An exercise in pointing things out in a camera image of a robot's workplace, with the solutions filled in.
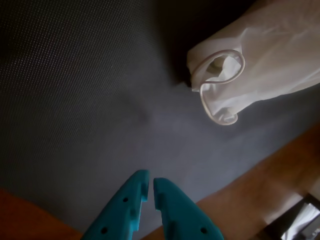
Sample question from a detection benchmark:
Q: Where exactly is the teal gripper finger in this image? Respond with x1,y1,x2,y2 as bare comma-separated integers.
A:
152,177,225,240
81,169,151,240

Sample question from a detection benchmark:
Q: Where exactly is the white latex glove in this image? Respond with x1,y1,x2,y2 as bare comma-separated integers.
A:
186,0,320,126

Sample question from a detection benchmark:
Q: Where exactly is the black shiny object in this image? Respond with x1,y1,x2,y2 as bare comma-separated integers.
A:
261,191,320,240

